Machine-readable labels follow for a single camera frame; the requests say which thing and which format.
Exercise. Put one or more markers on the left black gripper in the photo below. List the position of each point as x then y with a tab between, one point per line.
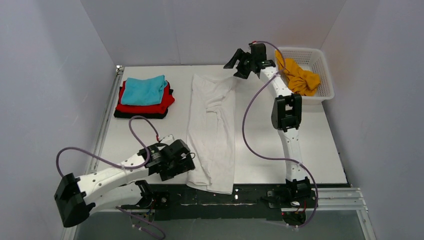
185	162

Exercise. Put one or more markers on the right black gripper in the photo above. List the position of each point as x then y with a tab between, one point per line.
243	64

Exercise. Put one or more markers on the white t shirt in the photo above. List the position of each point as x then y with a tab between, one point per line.
211	134

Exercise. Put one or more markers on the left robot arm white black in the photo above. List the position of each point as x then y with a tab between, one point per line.
78	197

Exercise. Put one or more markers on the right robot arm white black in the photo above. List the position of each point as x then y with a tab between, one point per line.
286	118

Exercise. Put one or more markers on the folded red t shirt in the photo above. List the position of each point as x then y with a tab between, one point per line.
167	100

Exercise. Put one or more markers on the orange t shirt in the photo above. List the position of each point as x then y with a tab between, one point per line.
300	81

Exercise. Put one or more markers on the white plastic basket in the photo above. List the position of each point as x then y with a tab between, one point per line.
311	59

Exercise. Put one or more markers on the folded cyan t shirt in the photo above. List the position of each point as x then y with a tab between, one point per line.
144	92

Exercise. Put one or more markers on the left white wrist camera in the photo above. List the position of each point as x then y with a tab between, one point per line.
168	139

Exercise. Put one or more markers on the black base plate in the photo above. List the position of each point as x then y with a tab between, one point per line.
247	201

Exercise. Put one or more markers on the aluminium frame rail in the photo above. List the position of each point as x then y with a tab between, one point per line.
92	164

